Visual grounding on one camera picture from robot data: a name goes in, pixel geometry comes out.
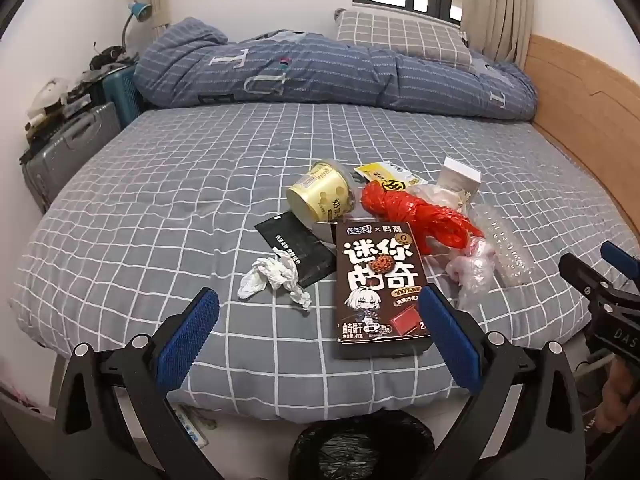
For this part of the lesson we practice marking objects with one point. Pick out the yellow paper cup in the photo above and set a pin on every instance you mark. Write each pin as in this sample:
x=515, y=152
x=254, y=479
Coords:
x=320, y=195

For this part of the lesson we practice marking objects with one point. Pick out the black sachet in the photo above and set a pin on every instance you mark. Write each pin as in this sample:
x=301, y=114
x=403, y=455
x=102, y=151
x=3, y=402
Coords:
x=295, y=245

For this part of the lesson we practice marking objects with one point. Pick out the bed with grey checked sheet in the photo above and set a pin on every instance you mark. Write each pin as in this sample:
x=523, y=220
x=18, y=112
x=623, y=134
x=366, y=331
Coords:
x=175, y=185

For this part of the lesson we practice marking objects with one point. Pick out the yellow white snack wrapper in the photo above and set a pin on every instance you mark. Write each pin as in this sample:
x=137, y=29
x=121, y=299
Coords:
x=385, y=175

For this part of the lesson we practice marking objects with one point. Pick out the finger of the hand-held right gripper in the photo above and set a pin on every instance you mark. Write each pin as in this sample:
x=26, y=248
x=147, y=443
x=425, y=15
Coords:
x=582, y=275
x=622, y=260

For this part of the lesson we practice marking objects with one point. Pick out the blue striped quilt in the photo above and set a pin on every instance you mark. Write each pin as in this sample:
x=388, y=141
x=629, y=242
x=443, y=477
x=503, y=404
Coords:
x=325, y=70

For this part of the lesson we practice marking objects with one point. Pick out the brown cookie box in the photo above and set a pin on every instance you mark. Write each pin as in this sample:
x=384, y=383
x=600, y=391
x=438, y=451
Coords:
x=380, y=280

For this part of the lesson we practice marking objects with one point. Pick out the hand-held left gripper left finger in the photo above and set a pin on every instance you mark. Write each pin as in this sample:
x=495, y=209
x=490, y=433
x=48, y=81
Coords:
x=187, y=340

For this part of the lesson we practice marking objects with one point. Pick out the teal suitcase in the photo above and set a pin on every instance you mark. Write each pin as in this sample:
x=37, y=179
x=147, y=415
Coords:
x=122, y=95

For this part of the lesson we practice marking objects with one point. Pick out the person's right hand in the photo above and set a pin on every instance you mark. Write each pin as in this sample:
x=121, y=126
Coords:
x=620, y=395

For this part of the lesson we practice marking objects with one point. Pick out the blue white packet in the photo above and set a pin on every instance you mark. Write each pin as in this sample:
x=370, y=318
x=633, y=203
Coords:
x=192, y=427

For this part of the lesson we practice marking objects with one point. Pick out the wooden headboard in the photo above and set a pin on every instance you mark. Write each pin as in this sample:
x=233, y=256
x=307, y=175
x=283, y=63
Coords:
x=575, y=90

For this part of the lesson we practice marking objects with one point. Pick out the clear plastic wrap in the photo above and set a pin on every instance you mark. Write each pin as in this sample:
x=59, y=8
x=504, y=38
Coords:
x=470, y=270

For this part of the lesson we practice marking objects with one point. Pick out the trash bin with black bag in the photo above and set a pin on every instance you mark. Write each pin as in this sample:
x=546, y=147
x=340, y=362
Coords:
x=350, y=450

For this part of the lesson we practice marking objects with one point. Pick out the blue desk lamp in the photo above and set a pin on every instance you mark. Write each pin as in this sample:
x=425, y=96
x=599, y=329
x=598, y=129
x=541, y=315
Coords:
x=140, y=10

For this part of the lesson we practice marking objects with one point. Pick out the grey checked pillow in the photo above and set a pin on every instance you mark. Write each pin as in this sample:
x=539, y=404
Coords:
x=400, y=35

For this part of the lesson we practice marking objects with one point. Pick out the white plastic bag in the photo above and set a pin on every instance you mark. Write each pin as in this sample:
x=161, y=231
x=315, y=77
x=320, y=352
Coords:
x=47, y=92

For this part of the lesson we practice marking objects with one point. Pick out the white tissue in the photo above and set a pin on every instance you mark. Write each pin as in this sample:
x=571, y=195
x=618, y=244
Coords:
x=270, y=272

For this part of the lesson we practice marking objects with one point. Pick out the grey suitcase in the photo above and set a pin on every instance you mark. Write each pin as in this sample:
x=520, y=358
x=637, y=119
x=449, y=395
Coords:
x=65, y=150

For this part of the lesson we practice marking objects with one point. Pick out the clear plastic bag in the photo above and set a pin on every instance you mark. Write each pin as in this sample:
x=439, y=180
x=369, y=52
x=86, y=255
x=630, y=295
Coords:
x=435, y=195

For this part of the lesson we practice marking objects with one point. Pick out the red plastic bag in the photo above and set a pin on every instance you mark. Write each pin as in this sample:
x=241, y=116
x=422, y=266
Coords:
x=400, y=207

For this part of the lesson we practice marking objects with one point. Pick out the small white box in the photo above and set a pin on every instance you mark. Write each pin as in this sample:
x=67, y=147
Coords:
x=457, y=175

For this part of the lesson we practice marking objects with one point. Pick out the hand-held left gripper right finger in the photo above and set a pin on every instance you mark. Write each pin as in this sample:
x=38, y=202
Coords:
x=450, y=340

